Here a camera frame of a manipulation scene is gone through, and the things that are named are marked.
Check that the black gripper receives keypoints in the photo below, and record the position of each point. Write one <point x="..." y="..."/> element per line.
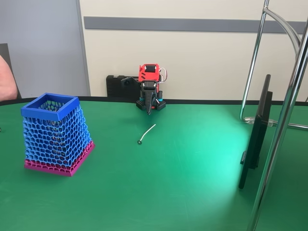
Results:
<point x="148" y="93"/>

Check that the thin white stick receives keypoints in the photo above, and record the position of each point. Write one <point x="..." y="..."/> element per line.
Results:
<point x="139" y="142"/>

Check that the black red robot arm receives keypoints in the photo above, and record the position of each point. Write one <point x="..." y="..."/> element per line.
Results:
<point x="143" y="75"/>

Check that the blue magenta honeycomb basket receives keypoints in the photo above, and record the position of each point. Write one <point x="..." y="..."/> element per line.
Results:
<point x="55" y="144"/>

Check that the black teal table clamp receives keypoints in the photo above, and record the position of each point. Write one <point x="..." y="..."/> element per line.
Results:
<point x="160" y="96"/>

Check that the green table cloth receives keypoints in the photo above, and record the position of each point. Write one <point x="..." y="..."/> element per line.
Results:
<point x="168" y="180"/>

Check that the black monitor on stand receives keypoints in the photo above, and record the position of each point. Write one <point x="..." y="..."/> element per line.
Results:
<point x="257" y="134"/>

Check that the chrome tube stand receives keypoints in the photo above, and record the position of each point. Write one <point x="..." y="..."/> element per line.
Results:
<point x="274" y="154"/>

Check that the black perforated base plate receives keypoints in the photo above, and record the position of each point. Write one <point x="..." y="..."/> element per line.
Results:
<point x="161" y="106"/>

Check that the black gripper camera mount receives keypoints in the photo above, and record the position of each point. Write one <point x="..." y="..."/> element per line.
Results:
<point x="127" y="81"/>

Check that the grey wall rail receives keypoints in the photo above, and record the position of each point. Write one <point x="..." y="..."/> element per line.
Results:
<point x="192" y="24"/>

